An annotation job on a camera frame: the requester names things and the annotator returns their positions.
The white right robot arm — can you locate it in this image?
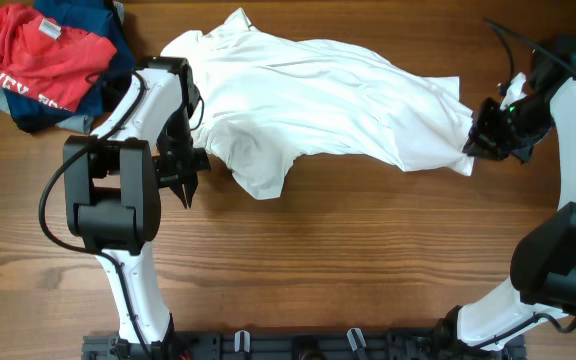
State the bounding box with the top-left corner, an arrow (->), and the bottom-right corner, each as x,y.
430,35 -> 576,357

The white Puma t-shirt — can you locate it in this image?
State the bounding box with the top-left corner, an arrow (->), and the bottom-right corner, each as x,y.
162,10 -> 473,200

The red folded t-shirt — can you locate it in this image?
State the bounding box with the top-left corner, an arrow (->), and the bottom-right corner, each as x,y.
0,3 -> 117,112

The grey folded garment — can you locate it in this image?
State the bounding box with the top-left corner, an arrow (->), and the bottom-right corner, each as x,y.
0,88 -> 94,134

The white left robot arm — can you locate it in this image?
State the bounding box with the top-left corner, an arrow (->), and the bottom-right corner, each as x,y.
64,57 -> 210,359

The navy blue folded garment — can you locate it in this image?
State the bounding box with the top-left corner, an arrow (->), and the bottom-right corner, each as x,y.
3,0 -> 136,133

